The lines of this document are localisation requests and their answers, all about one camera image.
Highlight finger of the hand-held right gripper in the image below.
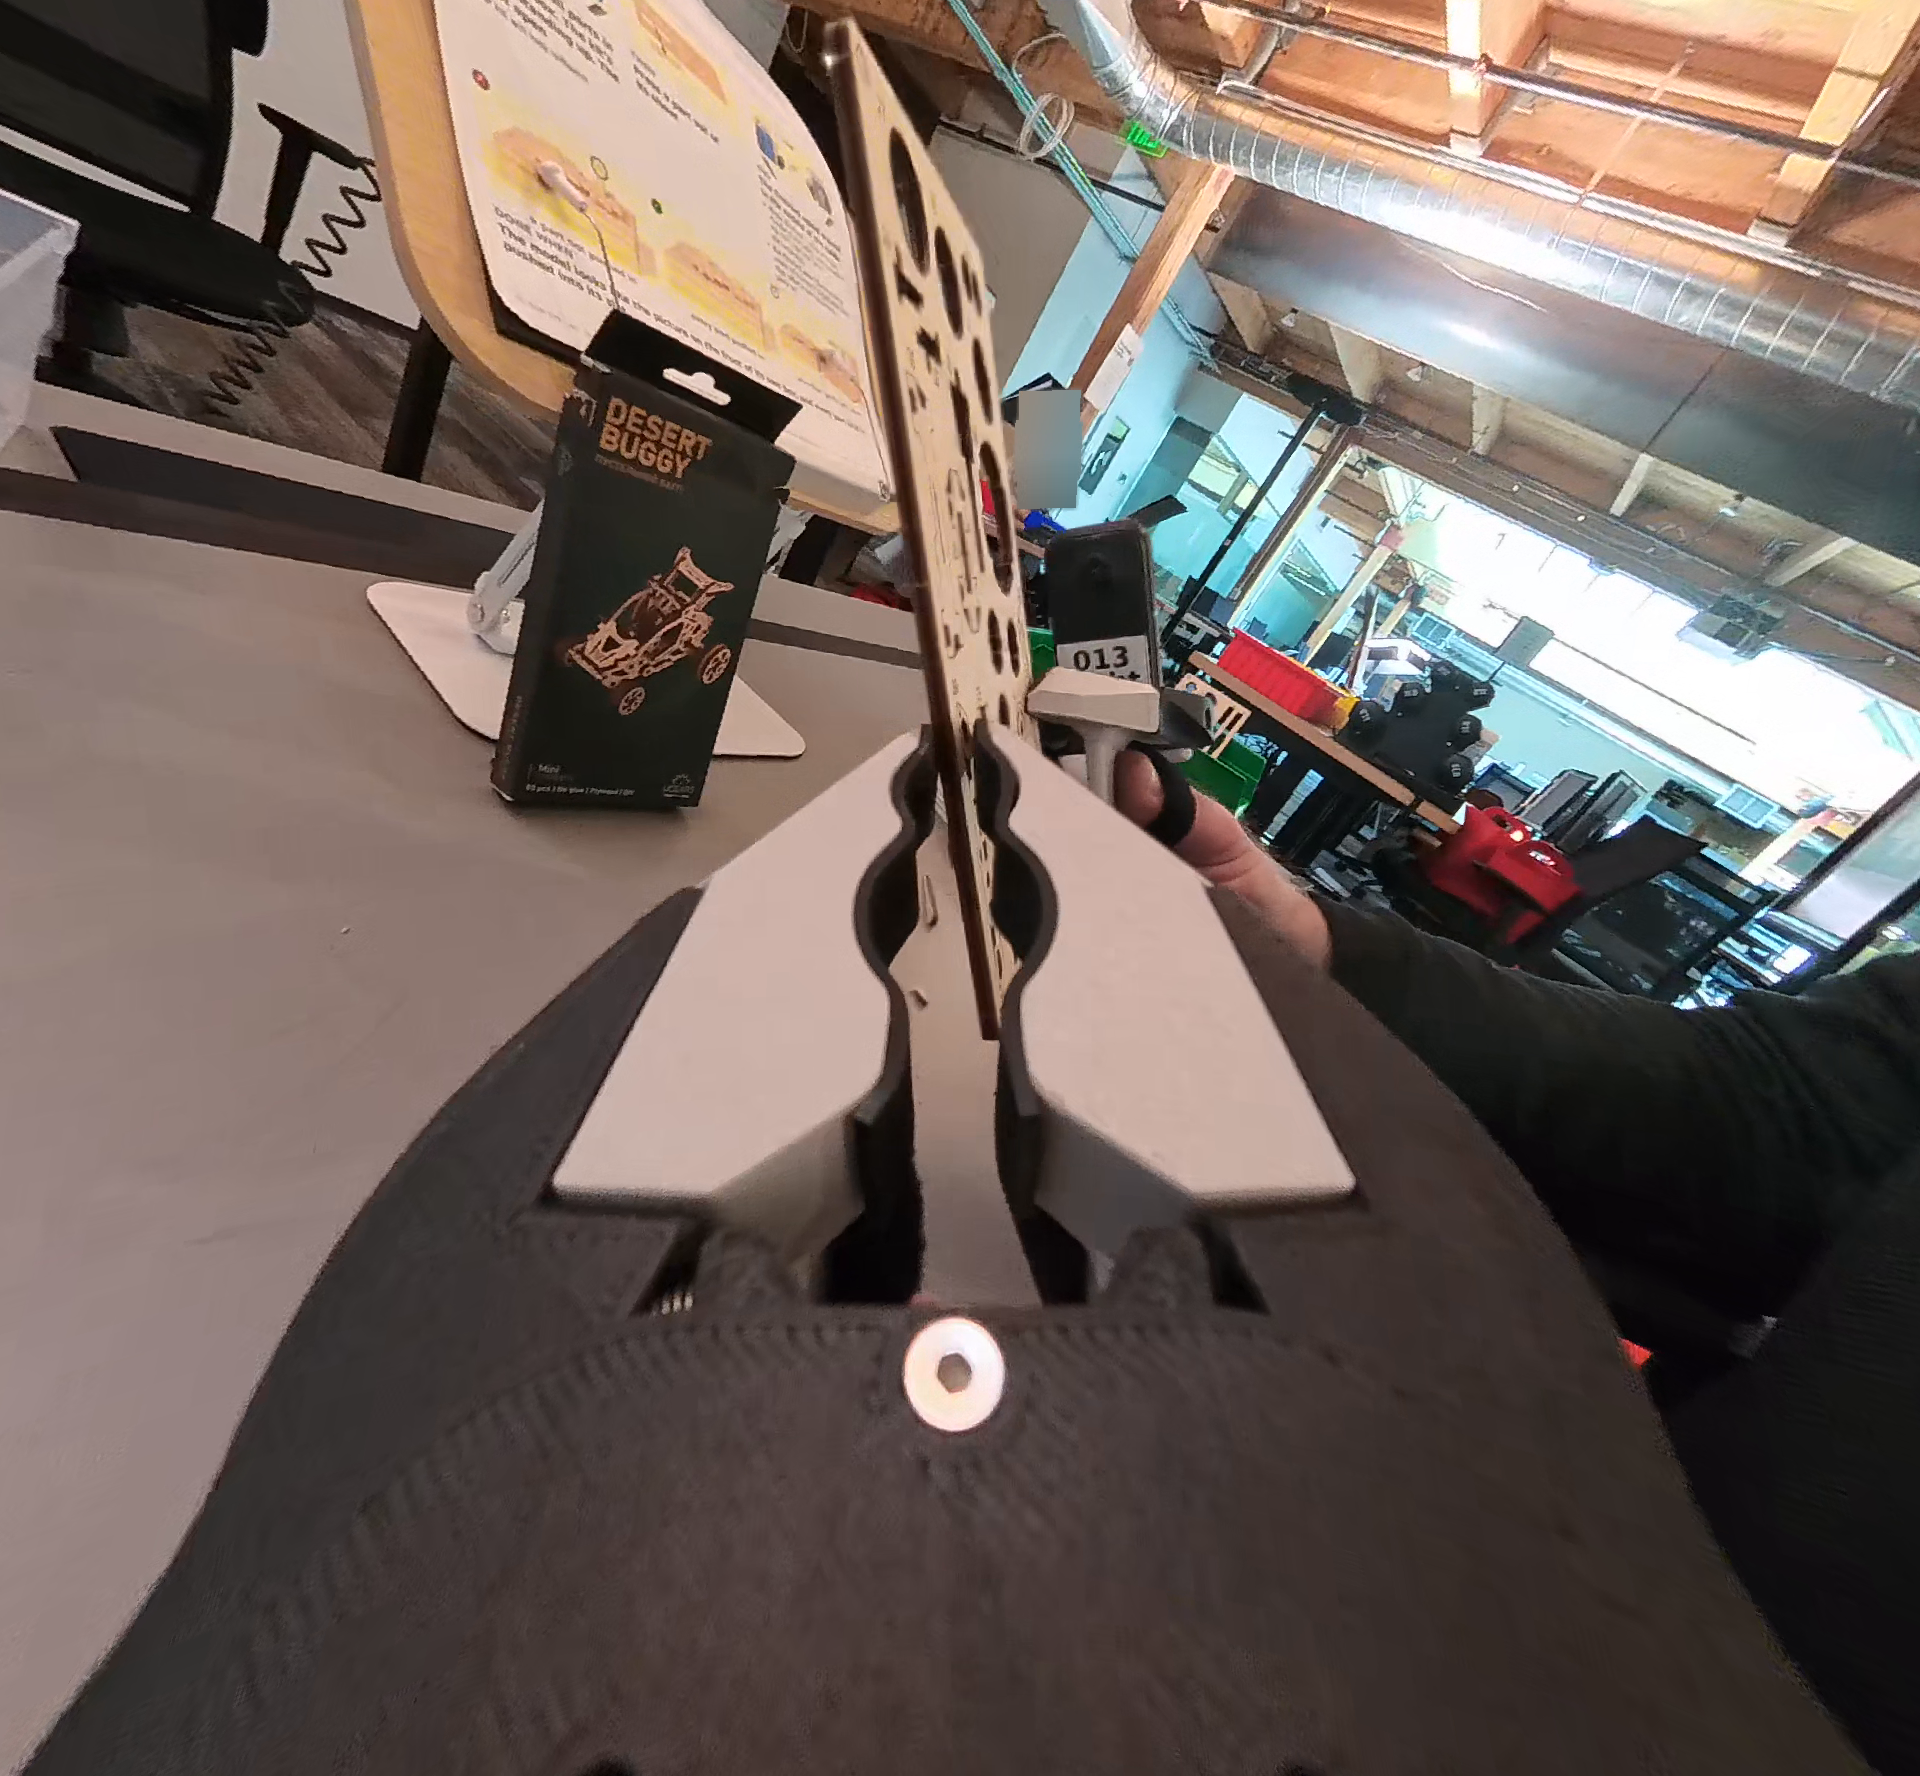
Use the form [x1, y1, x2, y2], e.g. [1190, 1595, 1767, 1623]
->
[1026, 676, 1166, 746]

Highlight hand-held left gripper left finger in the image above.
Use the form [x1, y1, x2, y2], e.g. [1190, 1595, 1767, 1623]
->
[551, 731, 938, 1301]

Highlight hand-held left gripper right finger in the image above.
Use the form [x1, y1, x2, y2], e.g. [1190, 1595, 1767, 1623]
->
[973, 723, 1358, 1297]

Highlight green plastic bin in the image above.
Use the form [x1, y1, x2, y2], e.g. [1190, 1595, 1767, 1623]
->
[1181, 744, 1279, 821]

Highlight wooden parts sheet round holes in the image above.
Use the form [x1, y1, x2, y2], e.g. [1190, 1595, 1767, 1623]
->
[821, 19, 1039, 1043]

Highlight person's right forearm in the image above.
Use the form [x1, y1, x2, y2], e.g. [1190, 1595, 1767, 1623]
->
[1316, 894, 1920, 1305]

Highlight dark model kit box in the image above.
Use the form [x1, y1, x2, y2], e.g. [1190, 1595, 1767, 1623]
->
[491, 311, 804, 813]

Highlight person's right hand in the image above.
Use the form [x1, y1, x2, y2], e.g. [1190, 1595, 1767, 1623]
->
[1117, 753, 1337, 972]

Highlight red storage bin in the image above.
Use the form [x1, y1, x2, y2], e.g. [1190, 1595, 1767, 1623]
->
[1216, 627, 1354, 729]

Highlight black tripod stand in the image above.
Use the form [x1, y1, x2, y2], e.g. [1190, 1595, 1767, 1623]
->
[1184, 388, 1369, 638]

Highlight black dumbbell rack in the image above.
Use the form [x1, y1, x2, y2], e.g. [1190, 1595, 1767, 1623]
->
[1339, 655, 1505, 798]

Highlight printed instruction poster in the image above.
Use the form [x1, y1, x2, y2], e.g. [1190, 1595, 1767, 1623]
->
[408, 0, 902, 506]

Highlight black monitor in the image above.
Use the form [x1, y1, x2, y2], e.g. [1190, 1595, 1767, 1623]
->
[1782, 770, 1920, 964]

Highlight rounded wooden board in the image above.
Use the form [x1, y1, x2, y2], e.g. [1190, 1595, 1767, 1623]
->
[314, 0, 938, 537]

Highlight clear plastic bin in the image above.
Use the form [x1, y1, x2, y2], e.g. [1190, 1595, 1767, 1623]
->
[0, 188, 78, 456]

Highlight black office chair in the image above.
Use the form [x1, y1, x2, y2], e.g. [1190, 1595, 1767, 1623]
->
[0, 0, 376, 375]

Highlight black desk frame leg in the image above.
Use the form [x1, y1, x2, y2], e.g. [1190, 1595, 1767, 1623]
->
[382, 320, 453, 480]

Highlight black coiled cable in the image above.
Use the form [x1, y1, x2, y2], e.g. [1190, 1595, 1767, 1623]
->
[193, 164, 385, 416]

